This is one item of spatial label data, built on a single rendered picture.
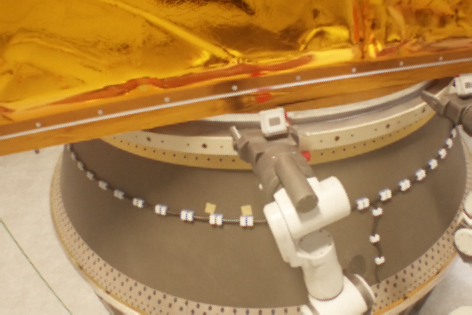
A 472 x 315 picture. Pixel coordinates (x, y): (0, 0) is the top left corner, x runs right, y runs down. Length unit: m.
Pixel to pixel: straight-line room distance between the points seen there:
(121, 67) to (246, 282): 0.66
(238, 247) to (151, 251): 0.27
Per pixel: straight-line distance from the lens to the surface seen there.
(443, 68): 1.10
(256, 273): 0.97
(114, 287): 1.21
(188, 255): 0.99
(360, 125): 0.85
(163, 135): 0.84
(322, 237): 0.58
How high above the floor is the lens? 2.15
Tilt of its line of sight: 32 degrees down
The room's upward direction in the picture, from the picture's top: 5 degrees counter-clockwise
